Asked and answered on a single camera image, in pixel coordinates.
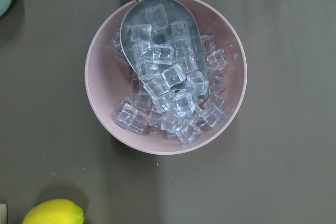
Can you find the pink bowl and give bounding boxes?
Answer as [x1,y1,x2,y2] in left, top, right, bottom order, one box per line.
[85,0,247,155]

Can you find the clear ice cubes pile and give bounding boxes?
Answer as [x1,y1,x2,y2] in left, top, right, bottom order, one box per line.
[115,4,229,144]

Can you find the yellow lemon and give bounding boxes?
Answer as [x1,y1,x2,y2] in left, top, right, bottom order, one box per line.
[22,199,85,223]

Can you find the metal ice scoop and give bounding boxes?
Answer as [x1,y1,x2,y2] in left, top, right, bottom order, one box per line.
[120,0,209,101]

